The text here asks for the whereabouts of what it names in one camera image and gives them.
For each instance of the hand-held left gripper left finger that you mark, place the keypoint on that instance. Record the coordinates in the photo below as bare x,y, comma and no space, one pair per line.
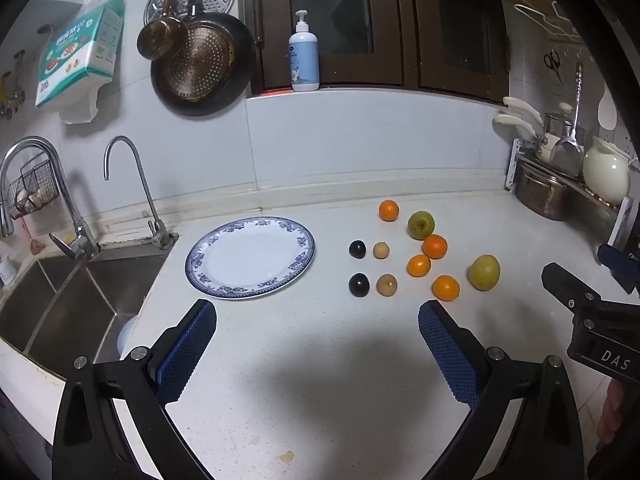
185,355

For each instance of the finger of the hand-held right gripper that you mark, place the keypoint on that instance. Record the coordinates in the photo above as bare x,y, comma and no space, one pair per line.
567,287
617,262

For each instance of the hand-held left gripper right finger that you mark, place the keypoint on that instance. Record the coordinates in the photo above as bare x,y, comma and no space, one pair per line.
447,355

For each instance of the orange tangerine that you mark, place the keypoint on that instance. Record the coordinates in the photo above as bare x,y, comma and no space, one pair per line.
388,210
434,246
419,265
446,288

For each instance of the green round fruit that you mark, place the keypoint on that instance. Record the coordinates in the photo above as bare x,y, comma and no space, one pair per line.
421,224
484,272

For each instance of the brown longan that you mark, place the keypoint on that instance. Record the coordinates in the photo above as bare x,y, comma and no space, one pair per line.
381,249
386,285

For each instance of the dark plum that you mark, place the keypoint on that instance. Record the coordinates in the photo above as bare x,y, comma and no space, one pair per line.
359,285
357,249

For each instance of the blue patterned white plate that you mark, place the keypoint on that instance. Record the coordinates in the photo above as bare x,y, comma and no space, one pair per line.
250,260

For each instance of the person's right hand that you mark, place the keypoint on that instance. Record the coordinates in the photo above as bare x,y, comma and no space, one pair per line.
612,410

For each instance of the white bowl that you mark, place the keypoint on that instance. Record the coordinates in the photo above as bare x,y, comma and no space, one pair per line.
126,335

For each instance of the metal kitchen rack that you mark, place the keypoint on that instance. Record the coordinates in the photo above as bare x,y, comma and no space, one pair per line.
585,197

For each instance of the white ceramic jar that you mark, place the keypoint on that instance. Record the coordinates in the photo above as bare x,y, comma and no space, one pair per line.
605,170

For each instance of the large steel pot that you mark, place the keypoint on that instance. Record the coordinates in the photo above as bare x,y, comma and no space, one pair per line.
540,195

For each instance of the metal slotted spatula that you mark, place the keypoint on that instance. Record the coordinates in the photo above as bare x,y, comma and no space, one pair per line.
567,154

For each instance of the thin gooseneck faucet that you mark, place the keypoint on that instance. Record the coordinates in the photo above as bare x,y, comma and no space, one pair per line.
159,232

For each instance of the stainless steel sink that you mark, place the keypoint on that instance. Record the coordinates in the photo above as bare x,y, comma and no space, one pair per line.
60,310

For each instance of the white enamel pot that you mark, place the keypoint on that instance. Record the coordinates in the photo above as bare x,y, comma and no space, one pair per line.
545,146

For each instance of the small lidded steel pot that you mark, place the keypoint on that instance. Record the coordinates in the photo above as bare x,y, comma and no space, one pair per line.
557,122

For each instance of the white rice paddle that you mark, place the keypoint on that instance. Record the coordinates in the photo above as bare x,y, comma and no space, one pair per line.
607,110

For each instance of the large chrome faucet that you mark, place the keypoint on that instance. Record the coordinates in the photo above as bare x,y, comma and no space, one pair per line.
76,222

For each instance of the black scissors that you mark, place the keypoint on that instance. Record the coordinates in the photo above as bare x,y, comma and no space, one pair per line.
552,62

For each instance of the golden perforated strainer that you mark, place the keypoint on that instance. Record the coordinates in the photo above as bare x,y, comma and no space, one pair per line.
200,65

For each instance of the black frying pan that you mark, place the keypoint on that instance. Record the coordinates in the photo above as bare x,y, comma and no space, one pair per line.
244,67

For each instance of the small copper ladle pot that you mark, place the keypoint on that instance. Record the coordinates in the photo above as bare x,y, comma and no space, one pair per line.
160,40

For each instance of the green white cardboard box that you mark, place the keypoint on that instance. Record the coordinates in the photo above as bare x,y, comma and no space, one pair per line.
80,55

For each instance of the blue white pump bottle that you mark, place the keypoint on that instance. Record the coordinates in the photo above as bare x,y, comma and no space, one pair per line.
305,55

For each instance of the white wall socket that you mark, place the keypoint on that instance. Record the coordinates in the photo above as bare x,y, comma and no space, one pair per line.
625,146

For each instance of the dark brown window frame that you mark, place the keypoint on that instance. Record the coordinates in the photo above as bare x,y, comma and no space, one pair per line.
395,35
497,35

